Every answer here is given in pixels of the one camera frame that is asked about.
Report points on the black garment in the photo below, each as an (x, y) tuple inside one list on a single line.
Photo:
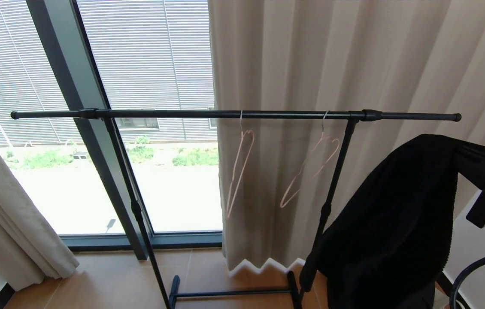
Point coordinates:
[(388, 223)]

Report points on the black clothes rack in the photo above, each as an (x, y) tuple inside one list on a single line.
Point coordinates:
[(225, 114)]

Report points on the beige curtain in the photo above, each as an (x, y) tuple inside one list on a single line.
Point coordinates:
[(375, 56)]

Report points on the window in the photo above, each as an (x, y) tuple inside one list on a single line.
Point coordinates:
[(174, 64)]

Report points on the pink clothes hanger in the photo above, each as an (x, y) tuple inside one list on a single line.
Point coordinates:
[(241, 122), (323, 124)]

